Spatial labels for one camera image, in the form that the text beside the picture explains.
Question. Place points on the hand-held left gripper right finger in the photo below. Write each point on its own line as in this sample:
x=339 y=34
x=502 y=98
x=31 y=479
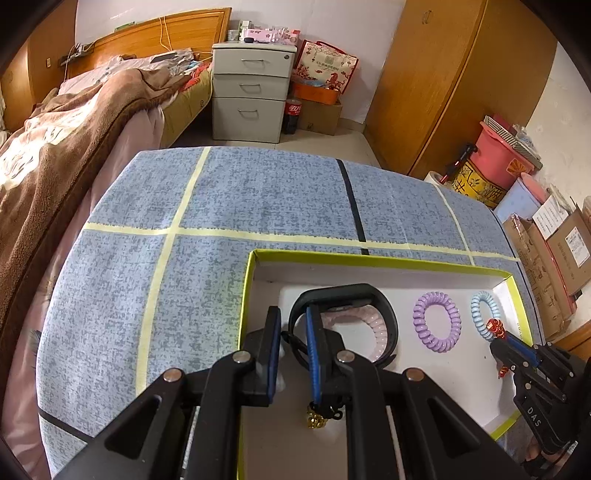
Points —
x=314 y=355

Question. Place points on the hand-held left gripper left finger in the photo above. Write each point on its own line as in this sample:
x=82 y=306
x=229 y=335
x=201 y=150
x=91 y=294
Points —
x=274 y=350

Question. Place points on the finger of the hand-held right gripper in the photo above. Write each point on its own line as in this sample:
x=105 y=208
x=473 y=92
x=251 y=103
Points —
x=519 y=344
x=508 y=353

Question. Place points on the green cardboard box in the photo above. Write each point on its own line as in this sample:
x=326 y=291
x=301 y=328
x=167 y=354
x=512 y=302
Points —
x=461 y=369

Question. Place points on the gold black hair ornament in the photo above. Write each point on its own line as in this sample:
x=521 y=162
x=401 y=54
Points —
x=316 y=419

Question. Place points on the black wristband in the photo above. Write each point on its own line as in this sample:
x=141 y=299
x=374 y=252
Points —
x=369 y=295

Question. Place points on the wooden door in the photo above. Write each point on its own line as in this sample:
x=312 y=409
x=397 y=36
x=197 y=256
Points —
x=577 y=341

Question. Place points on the flat cardboard box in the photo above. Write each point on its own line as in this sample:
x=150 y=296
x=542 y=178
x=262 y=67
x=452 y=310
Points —
x=535 y=277

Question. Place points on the labelled cardboard box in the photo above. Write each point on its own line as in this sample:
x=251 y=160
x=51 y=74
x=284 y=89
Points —
x=572 y=249

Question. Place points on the blue patterned tablecloth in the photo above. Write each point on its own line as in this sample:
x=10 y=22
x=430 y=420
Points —
x=161 y=300

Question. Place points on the white labelled box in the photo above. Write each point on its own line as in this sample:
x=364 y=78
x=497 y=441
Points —
x=551 y=217

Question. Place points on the pale blue box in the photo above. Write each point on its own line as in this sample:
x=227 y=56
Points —
x=521 y=203

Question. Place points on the yellow patterned box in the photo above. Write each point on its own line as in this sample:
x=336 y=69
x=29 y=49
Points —
x=480 y=184

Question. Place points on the white roll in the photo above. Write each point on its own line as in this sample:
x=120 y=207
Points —
x=436 y=179

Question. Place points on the pink plastic bucket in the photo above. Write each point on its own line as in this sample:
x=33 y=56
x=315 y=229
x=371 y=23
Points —
x=501 y=157

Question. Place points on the striped flat box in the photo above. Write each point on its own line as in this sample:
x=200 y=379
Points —
x=512 y=138

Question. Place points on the cola bottle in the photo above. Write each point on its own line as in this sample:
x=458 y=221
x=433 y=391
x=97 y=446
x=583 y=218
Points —
x=292 y=115

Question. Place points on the small cardboard box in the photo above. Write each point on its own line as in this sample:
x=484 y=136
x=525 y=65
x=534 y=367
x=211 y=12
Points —
x=323 y=117

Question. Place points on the olive quilt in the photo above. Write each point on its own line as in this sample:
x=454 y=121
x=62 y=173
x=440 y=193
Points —
x=189 y=106

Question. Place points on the grey nightstand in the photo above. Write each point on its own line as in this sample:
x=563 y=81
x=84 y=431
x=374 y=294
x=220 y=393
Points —
x=249 y=92

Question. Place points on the orange box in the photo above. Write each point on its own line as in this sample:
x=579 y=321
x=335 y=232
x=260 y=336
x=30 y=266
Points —
x=318 y=92

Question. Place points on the large wooden wardrobe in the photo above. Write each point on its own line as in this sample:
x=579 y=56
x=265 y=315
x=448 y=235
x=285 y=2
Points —
x=461 y=78

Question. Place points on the red gift bag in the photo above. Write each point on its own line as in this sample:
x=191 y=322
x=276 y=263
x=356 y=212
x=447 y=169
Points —
x=325 y=67

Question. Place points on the pink toiletries on nightstand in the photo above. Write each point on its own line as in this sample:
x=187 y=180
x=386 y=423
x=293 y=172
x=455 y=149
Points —
x=268 y=34

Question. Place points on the wooden bed headboard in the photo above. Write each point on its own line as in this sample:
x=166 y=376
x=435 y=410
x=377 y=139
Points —
x=138 y=41

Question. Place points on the narrow wooden wardrobe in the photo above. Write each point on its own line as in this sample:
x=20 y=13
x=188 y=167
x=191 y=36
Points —
x=32 y=78

